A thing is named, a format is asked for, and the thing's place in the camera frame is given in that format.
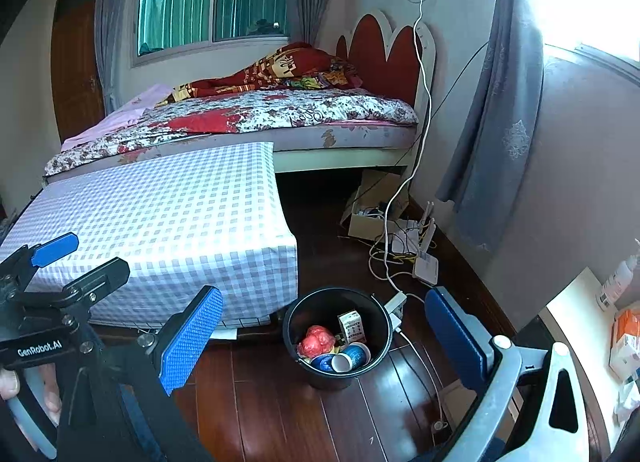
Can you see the brown wooden door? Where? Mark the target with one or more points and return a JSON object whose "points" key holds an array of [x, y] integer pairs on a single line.
{"points": [[75, 76]]}

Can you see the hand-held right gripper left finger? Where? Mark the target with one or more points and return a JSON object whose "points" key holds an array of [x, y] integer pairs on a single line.
{"points": [[192, 342]]}

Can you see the white power strip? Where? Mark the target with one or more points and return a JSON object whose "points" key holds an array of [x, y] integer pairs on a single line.
{"points": [[396, 303]]}

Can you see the pink sheet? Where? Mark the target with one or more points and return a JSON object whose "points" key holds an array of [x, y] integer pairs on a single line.
{"points": [[125, 114]]}

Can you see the blue paper cup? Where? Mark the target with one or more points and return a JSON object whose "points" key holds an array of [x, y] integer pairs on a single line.
{"points": [[324, 363], [356, 354]]}

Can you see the cardboard box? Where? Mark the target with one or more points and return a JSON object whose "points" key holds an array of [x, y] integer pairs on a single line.
{"points": [[365, 232]]}

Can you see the white modem box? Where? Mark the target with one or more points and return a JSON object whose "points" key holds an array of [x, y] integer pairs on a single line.
{"points": [[400, 242]]}

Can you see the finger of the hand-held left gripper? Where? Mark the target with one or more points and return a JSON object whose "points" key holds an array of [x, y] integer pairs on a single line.
{"points": [[55, 247], [102, 277]]}

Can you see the orange white box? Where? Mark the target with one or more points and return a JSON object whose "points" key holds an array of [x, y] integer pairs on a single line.
{"points": [[627, 337]]}

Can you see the large grey tied curtain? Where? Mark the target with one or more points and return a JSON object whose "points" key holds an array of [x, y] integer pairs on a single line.
{"points": [[500, 116]]}

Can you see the white router with antennas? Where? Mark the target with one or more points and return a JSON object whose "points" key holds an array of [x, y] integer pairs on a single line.
{"points": [[425, 272]]}

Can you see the red printed blanket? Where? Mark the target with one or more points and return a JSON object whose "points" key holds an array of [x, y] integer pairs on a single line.
{"points": [[270, 66]]}

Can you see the white bed frame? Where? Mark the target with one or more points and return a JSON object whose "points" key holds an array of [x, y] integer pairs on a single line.
{"points": [[340, 159]]}

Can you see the window with green curtain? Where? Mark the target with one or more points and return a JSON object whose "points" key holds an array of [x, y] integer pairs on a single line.
{"points": [[170, 16]]}

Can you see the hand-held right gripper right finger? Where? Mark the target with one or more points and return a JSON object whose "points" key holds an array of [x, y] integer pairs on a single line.
{"points": [[452, 337]]}

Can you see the clear plastic wrap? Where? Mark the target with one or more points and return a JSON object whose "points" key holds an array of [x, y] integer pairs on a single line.
{"points": [[630, 399]]}

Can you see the red plastic bag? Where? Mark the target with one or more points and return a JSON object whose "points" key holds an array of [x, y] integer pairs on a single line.
{"points": [[317, 342]]}

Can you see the checked tablecloth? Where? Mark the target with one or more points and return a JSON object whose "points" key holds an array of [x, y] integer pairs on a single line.
{"points": [[175, 222]]}

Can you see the red white headboard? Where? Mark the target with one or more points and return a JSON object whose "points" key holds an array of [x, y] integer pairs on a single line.
{"points": [[380, 51]]}

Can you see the black plastic bucket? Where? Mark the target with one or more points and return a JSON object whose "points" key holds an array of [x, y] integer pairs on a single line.
{"points": [[320, 312]]}

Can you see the grey floral mattress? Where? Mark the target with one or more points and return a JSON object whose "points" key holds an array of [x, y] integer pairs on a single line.
{"points": [[360, 134]]}

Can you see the small white drink carton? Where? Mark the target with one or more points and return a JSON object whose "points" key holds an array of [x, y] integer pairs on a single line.
{"points": [[351, 327]]}

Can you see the person's left hand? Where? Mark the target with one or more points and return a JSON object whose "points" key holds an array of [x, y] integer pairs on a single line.
{"points": [[50, 392]]}

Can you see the small dark object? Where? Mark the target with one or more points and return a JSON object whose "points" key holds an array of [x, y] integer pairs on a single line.
{"points": [[262, 26]]}

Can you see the white plastic bottle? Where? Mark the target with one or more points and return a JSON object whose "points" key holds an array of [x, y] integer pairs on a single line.
{"points": [[617, 282]]}

